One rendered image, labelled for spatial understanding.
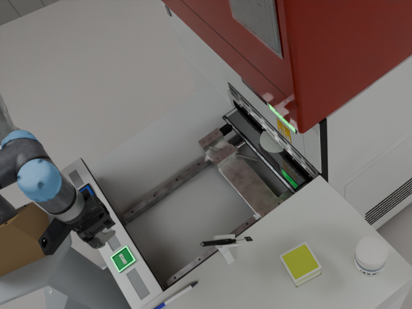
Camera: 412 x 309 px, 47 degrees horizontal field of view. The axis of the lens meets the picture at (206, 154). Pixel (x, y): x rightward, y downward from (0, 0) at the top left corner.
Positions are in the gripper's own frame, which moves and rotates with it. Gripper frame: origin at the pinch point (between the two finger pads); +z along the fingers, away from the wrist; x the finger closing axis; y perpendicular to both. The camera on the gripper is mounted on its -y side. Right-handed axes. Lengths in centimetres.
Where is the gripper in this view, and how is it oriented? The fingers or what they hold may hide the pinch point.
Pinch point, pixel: (99, 243)
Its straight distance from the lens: 125.2
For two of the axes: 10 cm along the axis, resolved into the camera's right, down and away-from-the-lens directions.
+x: -5.4, -6.5, 5.3
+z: 2.3, 5.0, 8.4
